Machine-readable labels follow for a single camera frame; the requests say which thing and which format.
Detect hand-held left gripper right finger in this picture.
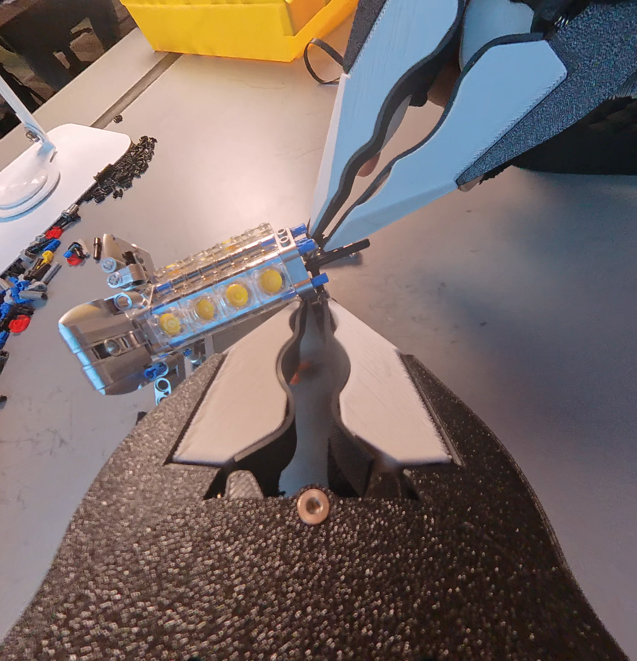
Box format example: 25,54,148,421
327,300,452,479

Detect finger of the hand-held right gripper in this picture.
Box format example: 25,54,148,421
324,42,569,254
311,0,464,233

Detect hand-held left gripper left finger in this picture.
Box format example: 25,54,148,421
174,305,302,468

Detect toy engine model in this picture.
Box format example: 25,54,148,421
59,222,373,398

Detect yellow plastic bin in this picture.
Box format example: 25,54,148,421
123,0,358,63

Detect scattered small coloured parts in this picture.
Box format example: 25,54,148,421
0,202,92,414

